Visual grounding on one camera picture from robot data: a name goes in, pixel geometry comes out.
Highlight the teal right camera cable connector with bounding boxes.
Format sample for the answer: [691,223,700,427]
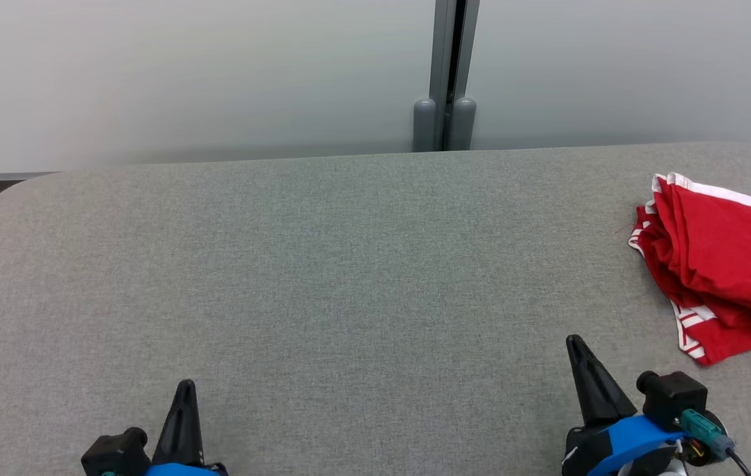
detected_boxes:
[680,409,737,461]

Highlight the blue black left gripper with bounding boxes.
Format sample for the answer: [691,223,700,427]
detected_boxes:
[140,379,229,476]

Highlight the thin black camera cable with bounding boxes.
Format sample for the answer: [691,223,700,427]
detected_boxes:
[725,448,751,476]

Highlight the grey metal wall partition post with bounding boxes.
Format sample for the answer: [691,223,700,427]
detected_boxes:
[413,0,481,153]

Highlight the red white basketball shorts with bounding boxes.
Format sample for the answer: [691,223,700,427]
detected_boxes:
[650,172,751,328]

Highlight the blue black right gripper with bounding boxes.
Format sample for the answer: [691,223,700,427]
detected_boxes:
[561,334,682,476]

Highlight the red white basketball jersey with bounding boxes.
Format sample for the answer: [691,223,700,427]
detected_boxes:
[627,204,751,366]

